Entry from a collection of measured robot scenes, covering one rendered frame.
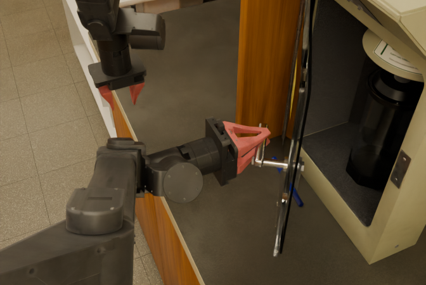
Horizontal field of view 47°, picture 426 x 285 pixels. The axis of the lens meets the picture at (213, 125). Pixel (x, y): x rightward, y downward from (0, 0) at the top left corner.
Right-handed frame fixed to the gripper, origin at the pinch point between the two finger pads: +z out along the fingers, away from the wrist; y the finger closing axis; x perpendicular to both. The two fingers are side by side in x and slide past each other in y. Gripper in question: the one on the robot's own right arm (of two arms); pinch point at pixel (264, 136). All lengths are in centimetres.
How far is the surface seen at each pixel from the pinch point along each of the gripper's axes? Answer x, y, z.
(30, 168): 128, -120, -48
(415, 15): -16.3, 30.3, 6.5
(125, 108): 45, -26, -14
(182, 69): 54, -26, 5
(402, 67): -6.6, 13.0, 18.7
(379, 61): -3.2, 12.3, 17.3
